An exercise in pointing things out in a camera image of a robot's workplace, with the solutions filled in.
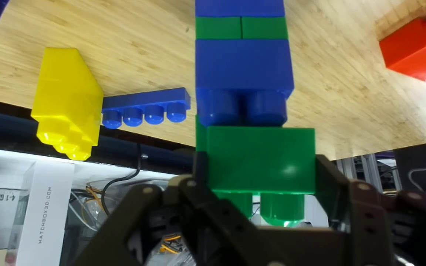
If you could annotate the blue square four-stud block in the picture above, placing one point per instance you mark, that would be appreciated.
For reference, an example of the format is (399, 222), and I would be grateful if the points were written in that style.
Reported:
(243, 64)

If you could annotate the white side bench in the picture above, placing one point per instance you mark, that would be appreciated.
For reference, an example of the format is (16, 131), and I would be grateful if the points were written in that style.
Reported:
(6, 165)

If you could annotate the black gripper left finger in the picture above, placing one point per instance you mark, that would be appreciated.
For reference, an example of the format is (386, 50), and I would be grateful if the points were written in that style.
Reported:
(173, 222)

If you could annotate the clear plastic storage bin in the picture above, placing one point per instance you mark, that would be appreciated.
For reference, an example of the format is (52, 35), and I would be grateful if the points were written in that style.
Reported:
(89, 227)

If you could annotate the blue stack base block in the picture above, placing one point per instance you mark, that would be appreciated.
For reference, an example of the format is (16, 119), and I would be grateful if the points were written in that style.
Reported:
(240, 8)

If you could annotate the white cardboard box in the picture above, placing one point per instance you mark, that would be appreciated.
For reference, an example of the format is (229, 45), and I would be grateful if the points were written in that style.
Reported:
(44, 212)

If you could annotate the thin green stack block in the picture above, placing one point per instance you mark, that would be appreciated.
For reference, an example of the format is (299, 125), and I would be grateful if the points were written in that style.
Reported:
(240, 29)

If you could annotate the yellow narrow toy block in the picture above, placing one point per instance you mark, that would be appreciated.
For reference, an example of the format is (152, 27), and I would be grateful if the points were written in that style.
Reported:
(67, 98)

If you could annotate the red four-stud toy block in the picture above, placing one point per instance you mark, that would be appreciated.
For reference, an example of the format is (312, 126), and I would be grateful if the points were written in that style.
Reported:
(420, 50)

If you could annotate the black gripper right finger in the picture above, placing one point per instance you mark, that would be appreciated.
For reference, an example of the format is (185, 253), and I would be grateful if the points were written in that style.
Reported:
(385, 227)

